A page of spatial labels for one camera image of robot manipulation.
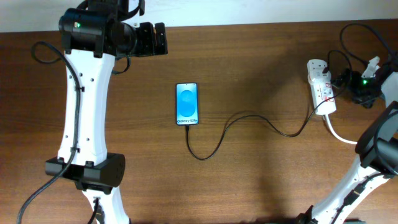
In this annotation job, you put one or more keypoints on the white power strip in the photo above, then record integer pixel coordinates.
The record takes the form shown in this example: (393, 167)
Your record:
(322, 94)

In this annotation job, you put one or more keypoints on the blue Galaxy smartphone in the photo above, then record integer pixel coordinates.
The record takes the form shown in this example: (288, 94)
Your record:
(186, 104)

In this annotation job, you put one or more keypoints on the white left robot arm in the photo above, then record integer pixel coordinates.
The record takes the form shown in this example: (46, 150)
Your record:
(94, 36)

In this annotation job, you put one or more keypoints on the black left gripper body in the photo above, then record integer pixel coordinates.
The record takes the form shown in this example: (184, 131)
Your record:
(140, 42)

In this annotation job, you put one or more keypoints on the white charger adapter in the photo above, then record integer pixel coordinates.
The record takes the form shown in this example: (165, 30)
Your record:
(317, 76)

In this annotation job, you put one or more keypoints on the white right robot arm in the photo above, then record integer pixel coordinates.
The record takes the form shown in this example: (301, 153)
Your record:
(375, 162)

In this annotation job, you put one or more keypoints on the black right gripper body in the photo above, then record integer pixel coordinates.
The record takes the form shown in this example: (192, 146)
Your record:
(369, 88)

